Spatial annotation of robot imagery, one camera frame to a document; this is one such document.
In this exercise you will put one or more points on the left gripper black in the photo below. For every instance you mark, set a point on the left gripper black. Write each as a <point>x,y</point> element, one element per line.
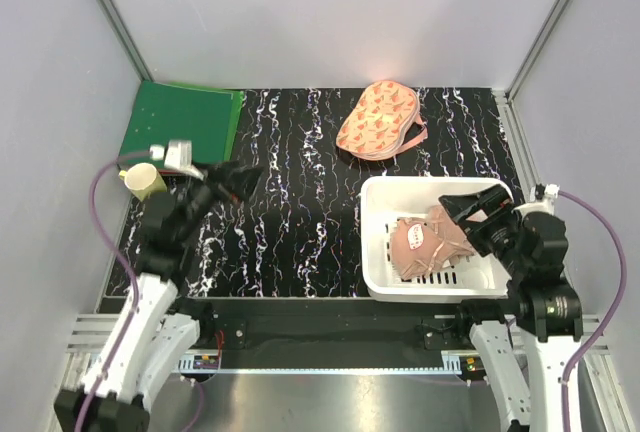
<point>229,180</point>

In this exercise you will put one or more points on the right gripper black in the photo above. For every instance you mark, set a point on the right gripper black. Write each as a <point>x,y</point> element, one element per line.
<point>492,199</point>

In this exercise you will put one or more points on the pink bra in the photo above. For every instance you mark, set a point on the pink bra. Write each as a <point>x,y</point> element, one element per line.
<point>421,246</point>

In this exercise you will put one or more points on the tulip print mesh laundry bag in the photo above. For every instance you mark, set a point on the tulip print mesh laundry bag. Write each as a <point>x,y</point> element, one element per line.
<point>385,122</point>

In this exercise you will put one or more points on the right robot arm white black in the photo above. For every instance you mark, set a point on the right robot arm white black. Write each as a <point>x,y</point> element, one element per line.
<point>526,341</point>

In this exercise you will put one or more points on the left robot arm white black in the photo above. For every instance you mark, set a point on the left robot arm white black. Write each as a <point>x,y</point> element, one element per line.
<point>155,326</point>

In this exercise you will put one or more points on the green folder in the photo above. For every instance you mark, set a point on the green folder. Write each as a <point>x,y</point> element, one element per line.
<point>206,117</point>

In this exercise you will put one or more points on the black marble pattern mat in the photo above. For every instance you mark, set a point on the black marble pattern mat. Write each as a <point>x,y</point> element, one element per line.
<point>299,235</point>

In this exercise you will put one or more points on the cream yellow mug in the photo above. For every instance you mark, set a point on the cream yellow mug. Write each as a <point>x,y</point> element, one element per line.
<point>143,180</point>

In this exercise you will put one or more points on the white plastic basket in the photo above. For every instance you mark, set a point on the white plastic basket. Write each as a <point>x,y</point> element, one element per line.
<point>385,199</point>

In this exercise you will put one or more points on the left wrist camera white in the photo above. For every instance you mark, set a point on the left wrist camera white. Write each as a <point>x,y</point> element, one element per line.
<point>175,157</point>

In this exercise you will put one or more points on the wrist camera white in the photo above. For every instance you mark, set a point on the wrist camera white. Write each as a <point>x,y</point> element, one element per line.
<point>541,199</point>
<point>175,157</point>

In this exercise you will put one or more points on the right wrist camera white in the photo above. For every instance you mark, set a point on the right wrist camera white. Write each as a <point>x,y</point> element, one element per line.
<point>541,199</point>

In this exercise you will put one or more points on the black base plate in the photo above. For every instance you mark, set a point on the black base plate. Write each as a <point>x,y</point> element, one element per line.
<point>334,333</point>

